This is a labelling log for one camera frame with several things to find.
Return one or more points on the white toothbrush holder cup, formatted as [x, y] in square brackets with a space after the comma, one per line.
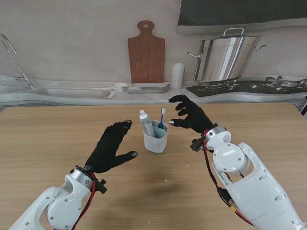
[156, 143]

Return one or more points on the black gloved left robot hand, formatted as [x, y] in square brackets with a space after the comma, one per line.
[108, 148]

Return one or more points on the white toothpaste tube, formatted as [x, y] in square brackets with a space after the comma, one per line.
[146, 123]

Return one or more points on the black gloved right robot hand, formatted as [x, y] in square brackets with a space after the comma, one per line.
[196, 117]

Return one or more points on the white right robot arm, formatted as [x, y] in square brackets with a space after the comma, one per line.
[251, 187]

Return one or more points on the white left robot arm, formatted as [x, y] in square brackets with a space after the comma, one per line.
[60, 206]

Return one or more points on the grey perforated metal panel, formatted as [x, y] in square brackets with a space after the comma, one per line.
[298, 106]

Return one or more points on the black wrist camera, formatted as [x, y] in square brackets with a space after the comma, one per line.
[197, 145]
[102, 188]

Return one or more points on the blue toothbrush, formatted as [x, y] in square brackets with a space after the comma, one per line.
[162, 118]

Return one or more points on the printed kitchen backdrop banner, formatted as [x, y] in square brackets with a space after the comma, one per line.
[72, 48]

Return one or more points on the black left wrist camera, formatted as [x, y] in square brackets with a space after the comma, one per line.
[102, 188]

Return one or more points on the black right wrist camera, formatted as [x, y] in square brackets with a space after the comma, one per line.
[197, 145]

